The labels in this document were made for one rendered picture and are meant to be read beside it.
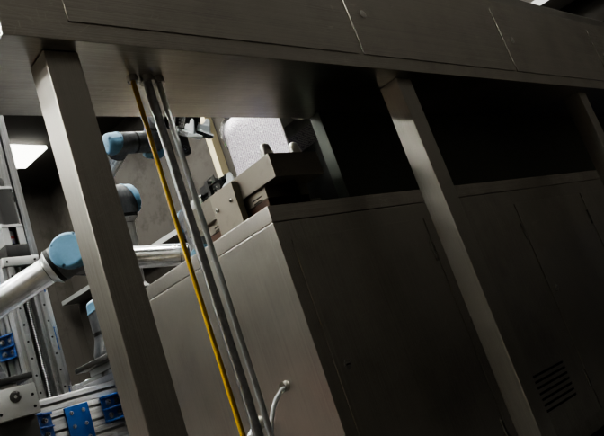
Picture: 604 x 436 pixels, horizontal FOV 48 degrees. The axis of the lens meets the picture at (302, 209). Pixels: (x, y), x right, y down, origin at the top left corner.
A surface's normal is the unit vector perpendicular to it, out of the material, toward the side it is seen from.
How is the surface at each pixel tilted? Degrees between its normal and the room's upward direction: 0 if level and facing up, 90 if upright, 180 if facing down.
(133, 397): 90
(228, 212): 90
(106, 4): 90
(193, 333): 90
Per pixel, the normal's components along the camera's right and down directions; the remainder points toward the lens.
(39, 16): 0.62, -0.39
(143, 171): -0.63, 0.04
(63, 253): 0.16, -0.33
